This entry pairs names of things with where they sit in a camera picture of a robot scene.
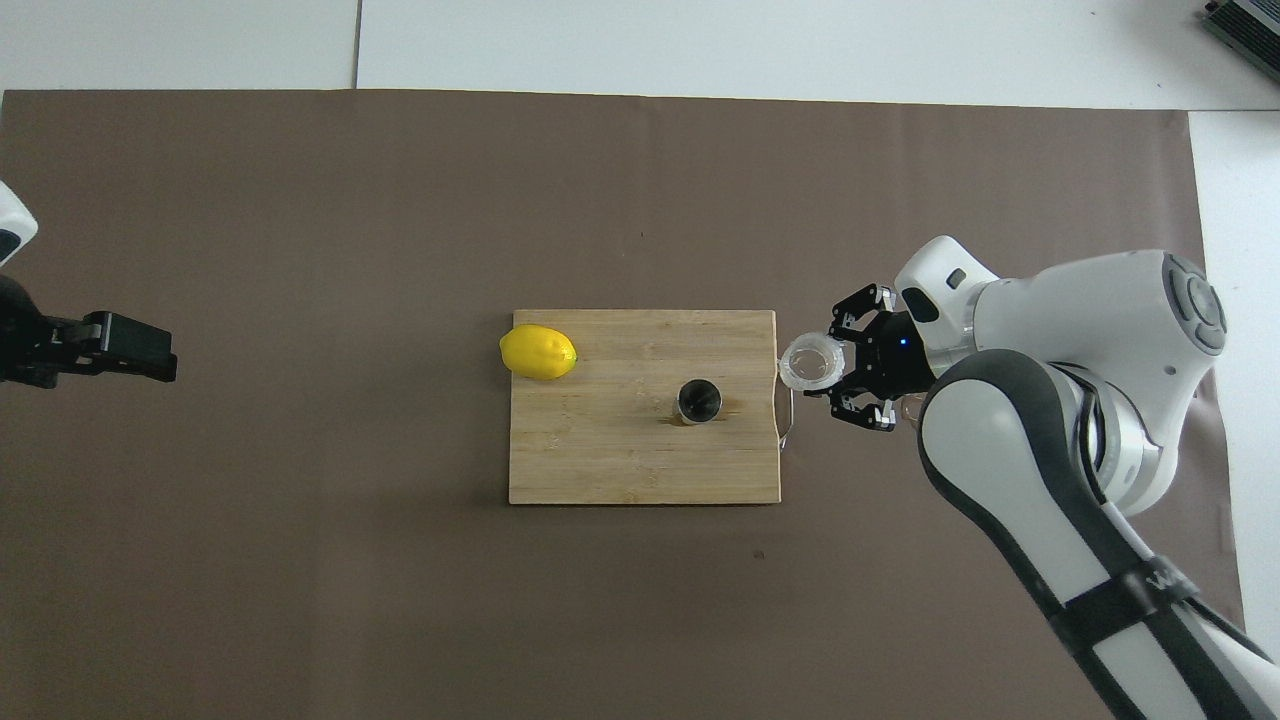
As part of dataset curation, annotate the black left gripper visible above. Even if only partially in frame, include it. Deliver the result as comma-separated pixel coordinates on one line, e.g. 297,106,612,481
0,273,179,389

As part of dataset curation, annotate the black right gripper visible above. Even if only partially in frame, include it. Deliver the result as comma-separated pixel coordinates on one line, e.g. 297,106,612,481
828,283,941,433

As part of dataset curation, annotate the clear textured glass cup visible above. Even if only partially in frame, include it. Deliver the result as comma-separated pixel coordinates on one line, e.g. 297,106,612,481
778,333,851,393

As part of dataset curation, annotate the steel double jigger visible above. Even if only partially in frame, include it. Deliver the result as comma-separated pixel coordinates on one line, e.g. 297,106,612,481
676,378,723,426

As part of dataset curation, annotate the wooden cutting board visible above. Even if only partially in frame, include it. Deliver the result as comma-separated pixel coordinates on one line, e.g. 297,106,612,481
508,308,798,506

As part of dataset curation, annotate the yellow lemon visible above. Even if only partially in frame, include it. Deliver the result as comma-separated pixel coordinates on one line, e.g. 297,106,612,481
499,323,579,381

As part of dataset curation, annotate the brown paper table mat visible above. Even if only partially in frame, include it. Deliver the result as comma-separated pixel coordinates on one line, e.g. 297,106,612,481
0,88,1257,720

